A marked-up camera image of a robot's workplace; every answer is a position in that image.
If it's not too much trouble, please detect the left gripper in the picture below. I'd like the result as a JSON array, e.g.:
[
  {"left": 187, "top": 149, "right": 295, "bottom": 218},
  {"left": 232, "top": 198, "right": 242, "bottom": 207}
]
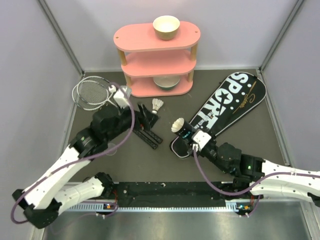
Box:
[{"left": 106, "top": 100, "right": 161, "bottom": 141}]

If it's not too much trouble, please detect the white shuttlecock top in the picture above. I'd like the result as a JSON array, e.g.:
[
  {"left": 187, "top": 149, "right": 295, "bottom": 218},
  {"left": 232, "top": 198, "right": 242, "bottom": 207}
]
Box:
[{"left": 152, "top": 98, "right": 164, "bottom": 114}]

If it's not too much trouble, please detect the black shuttlecock tube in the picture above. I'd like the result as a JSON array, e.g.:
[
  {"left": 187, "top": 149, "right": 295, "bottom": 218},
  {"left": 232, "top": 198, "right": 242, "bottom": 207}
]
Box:
[{"left": 171, "top": 117, "right": 197, "bottom": 145}]

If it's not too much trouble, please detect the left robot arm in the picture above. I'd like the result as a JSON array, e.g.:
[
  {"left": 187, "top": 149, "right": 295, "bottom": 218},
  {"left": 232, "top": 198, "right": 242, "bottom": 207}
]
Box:
[{"left": 12, "top": 104, "right": 159, "bottom": 229}]

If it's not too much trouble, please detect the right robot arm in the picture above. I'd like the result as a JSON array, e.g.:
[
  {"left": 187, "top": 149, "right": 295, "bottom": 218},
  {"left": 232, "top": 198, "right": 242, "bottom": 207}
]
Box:
[{"left": 188, "top": 131, "right": 320, "bottom": 207}]

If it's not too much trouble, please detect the badminton racket upper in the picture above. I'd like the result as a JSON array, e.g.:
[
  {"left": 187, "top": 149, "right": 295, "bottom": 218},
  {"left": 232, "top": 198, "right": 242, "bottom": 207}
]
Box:
[{"left": 77, "top": 76, "right": 164, "bottom": 145}]

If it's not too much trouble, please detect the badminton racket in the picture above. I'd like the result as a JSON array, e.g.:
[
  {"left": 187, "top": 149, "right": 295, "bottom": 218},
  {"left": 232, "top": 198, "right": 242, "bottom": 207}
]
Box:
[
  {"left": 71, "top": 80, "right": 159, "bottom": 150},
  {"left": 77, "top": 76, "right": 164, "bottom": 145}
]

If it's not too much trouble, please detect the badminton racket lower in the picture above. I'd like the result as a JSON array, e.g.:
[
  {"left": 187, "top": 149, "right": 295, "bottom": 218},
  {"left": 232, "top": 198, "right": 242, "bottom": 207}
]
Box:
[{"left": 71, "top": 80, "right": 159, "bottom": 150}]

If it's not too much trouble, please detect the green bowl on bottom shelf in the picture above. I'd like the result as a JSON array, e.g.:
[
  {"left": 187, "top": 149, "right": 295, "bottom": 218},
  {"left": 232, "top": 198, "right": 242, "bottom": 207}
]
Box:
[{"left": 153, "top": 75, "right": 181, "bottom": 91}]

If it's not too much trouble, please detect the pink three-tier shelf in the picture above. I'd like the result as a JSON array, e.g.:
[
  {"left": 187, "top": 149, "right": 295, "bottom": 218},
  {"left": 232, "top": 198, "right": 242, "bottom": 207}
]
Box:
[{"left": 113, "top": 21, "right": 201, "bottom": 98}]

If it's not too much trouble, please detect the clear tube lid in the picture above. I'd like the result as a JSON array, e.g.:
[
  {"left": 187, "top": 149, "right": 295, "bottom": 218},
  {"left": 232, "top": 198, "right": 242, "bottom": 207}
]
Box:
[{"left": 106, "top": 142, "right": 118, "bottom": 156}]

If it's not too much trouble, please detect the black racket bag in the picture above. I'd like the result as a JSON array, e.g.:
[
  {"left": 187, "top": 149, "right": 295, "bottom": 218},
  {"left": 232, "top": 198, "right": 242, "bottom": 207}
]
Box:
[{"left": 170, "top": 71, "right": 267, "bottom": 160}]

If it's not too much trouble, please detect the cream bowl on top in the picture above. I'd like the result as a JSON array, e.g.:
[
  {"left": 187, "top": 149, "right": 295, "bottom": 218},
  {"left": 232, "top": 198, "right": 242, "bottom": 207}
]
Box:
[{"left": 152, "top": 15, "right": 180, "bottom": 41}]

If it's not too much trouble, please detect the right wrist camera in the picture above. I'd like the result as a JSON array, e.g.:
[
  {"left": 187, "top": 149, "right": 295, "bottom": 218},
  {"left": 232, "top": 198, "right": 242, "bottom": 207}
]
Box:
[{"left": 192, "top": 130, "right": 212, "bottom": 151}]

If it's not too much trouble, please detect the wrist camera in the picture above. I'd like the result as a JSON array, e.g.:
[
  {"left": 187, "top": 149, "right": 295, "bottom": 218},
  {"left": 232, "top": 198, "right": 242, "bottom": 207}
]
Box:
[
  {"left": 192, "top": 130, "right": 212, "bottom": 151},
  {"left": 108, "top": 85, "right": 132, "bottom": 108}
]

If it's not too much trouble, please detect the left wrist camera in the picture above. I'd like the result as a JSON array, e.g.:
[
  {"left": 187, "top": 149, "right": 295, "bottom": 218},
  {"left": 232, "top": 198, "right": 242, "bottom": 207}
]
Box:
[{"left": 108, "top": 85, "right": 132, "bottom": 108}]

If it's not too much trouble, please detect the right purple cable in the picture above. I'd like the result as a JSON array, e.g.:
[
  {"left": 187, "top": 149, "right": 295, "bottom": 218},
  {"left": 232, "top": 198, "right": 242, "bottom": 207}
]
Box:
[{"left": 194, "top": 147, "right": 320, "bottom": 195}]

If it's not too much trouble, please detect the purple cable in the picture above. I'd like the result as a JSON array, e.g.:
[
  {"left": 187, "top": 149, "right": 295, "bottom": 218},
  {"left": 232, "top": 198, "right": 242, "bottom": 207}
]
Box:
[
  {"left": 194, "top": 147, "right": 320, "bottom": 195},
  {"left": 11, "top": 82, "right": 136, "bottom": 223}
]

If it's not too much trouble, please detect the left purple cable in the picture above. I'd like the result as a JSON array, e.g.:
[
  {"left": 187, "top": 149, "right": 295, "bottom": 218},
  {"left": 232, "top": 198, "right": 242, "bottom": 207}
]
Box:
[{"left": 11, "top": 82, "right": 136, "bottom": 223}]

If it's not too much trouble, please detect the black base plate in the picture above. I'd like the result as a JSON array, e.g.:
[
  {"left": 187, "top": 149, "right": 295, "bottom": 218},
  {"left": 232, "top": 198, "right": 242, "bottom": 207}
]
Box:
[{"left": 84, "top": 181, "right": 253, "bottom": 208}]

